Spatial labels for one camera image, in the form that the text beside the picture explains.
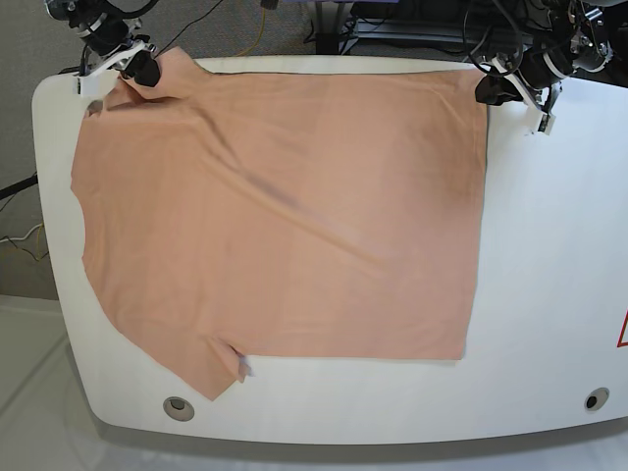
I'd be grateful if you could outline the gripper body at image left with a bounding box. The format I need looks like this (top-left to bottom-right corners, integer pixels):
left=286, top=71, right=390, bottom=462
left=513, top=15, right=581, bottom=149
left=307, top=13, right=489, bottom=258
left=78, top=19, right=156, bottom=76

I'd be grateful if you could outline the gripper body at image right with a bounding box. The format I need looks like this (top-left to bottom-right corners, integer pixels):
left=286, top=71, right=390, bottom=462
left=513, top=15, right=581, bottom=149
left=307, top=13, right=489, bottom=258
left=486, top=49, right=572, bottom=113

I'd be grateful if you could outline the peach orange T-shirt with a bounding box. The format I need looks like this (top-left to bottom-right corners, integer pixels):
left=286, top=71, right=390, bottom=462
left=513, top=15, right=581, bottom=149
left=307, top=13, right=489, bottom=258
left=71, top=49, right=488, bottom=399

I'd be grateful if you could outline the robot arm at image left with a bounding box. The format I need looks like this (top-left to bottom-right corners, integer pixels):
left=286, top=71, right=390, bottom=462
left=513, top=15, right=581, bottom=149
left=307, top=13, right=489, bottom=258
left=44, top=0, right=161, bottom=96

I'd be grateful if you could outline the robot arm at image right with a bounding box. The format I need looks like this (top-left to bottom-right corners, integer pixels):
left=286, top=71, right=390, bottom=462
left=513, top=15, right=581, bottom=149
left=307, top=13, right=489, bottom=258
left=461, top=1, right=616, bottom=120

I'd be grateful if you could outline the black strip behind table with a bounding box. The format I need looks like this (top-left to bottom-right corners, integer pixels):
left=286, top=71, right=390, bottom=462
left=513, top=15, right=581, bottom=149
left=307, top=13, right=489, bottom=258
left=57, top=67, right=79, bottom=75

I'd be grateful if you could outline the black bar at left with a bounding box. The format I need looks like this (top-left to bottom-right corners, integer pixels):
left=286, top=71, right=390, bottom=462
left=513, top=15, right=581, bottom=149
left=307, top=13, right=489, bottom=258
left=0, top=173, right=38, bottom=200

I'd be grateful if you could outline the black desk leg base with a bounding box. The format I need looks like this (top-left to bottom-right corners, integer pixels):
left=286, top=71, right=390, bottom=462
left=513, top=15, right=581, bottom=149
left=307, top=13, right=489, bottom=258
left=309, top=1, right=344, bottom=55

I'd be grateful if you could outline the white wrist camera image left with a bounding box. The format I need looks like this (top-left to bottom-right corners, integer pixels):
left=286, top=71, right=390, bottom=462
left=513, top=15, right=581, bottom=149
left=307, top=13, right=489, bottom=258
left=74, top=75, right=104, bottom=97

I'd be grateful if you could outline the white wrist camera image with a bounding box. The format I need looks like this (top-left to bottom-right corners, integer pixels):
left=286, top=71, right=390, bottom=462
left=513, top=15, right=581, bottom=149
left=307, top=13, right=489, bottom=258
left=74, top=75, right=104, bottom=97
left=526, top=109, right=555, bottom=135

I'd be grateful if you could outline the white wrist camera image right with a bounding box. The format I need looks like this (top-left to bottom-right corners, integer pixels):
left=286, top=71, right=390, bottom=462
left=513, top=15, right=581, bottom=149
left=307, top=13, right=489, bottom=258
left=526, top=109, right=555, bottom=135

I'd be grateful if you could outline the aluminium frame rail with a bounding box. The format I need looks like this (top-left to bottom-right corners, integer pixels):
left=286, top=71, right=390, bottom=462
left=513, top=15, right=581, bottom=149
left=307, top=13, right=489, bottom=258
left=342, top=19, right=580, bottom=75

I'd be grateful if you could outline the black floor cable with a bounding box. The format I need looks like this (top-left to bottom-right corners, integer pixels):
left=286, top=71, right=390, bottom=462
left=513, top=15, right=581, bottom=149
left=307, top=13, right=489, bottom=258
left=159, top=0, right=230, bottom=55

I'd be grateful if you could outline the yellow floor cable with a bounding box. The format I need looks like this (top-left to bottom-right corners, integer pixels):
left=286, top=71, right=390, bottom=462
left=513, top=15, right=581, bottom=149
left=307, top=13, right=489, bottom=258
left=236, top=7, right=269, bottom=59

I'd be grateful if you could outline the white floor cable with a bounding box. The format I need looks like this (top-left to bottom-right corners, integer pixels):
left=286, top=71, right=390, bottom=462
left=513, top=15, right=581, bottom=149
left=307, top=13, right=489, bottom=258
left=9, top=223, right=45, bottom=244

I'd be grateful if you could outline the right table cable grommet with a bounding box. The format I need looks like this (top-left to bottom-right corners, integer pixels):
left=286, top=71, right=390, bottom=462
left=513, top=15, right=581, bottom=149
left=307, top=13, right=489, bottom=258
left=584, top=388, right=609, bottom=412

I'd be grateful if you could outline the table cable grommet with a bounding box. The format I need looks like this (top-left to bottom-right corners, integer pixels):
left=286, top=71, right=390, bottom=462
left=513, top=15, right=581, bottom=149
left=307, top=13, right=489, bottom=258
left=584, top=388, right=609, bottom=412
left=163, top=396, right=194, bottom=422

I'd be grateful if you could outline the left table cable grommet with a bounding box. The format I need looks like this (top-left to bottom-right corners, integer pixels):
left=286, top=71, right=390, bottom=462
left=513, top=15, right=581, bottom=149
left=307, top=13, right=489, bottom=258
left=163, top=396, right=194, bottom=422

